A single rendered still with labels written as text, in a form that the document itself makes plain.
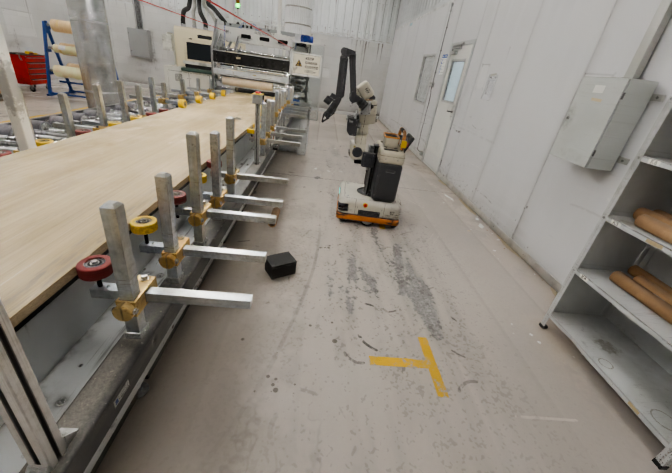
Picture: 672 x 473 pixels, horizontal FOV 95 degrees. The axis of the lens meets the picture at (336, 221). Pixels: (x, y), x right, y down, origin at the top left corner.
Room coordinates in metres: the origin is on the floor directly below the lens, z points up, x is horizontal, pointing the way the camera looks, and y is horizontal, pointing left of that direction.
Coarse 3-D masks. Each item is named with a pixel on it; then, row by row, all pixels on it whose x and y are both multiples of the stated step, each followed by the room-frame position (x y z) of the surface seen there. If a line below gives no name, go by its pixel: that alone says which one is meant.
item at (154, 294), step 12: (96, 288) 0.64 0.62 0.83; (108, 288) 0.64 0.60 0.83; (156, 288) 0.67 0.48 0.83; (168, 288) 0.68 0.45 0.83; (156, 300) 0.65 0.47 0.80; (168, 300) 0.65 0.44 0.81; (180, 300) 0.66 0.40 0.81; (192, 300) 0.66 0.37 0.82; (204, 300) 0.66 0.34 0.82; (216, 300) 0.67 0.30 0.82; (228, 300) 0.67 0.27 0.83; (240, 300) 0.67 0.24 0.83; (252, 300) 0.70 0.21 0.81
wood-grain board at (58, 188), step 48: (240, 96) 4.81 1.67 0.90; (48, 144) 1.53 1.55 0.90; (96, 144) 1.64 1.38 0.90; (144, 144) 1.77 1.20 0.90; (0, 192) 0.96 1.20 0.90; (48, 192) 1.01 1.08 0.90; (96, 192) 1.07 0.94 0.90; (144, 192) 1.13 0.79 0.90; (0, 240) 0.69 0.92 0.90; (48, 240) 0.72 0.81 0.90; (96, 240) 0.76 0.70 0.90; (0, 288) 0.52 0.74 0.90; (48, 288) 0.54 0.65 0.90
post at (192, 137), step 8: (192, 136) 1.10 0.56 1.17; (192, 144) 1.10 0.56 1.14; (192, 152) 1.10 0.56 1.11; (192, 160) 1.10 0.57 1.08; (200, 160) 1.13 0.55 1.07; (192, 168) 1.10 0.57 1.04; (200, 168) 1.13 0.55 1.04; (192, 176) 1.10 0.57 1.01; (200, 176) 1.12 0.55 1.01; (192, 184) 1.10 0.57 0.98; (200, 184) 1.12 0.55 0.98; (192, 192) 1.10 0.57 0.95; (200, 192) 1.11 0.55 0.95; (192, 200) 1.10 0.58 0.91; (200, 200) 1.11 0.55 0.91; (192, 208) 1.10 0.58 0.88; (200, 208) 1.10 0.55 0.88; (200, 232) 1.10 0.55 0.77; (200, 240) 1.10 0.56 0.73
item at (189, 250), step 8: (144, 248) 0.88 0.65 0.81; (152, 248) 0.88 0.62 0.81; (160, 248) 0.89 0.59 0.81; (184, 248) 0.90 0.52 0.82; (192, 248) 0.91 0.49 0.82; (200, 248) 0.91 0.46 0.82; (208, 248) 0.92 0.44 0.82; (216, 248) 0.93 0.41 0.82; (224, 248) 0.94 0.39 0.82; (192, 256) 0.90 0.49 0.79; (200, 256) 0.90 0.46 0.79; (208, 256) 0.90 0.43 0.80; (216, 256) 0.91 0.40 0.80; (224, 256) 0.91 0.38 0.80; (232, 256) 0.91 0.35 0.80; (240, 256) 0.92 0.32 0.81; (248, 256) 0.92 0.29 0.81; (256, 256) 0.92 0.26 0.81; (264, 256) 0.92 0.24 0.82
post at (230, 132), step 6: (228, 120) 1.60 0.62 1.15; (228, 126) 1.60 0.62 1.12; (228, 132) 1.60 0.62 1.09; (234, 132) 1.63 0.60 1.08; (228, 138) 1.60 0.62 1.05; (234, 138) 1.63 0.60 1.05; (228, 144) 1.60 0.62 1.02; (234, 144) 1.63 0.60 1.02; (228, 150) 1.60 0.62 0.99; (234, 150) 1.63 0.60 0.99; (228, 156) 1.60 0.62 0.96; (234, 156) 1.63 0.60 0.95; (228, 162) 1.60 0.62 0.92; (234, 162) 1.62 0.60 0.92; (228, 168) 1.60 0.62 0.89; (234, 168) 1.62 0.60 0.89; (228, 186) 1.60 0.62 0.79; (234, 186) 1.62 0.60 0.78; (228, 192) 1.60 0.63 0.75; (234, 192) 1.62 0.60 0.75
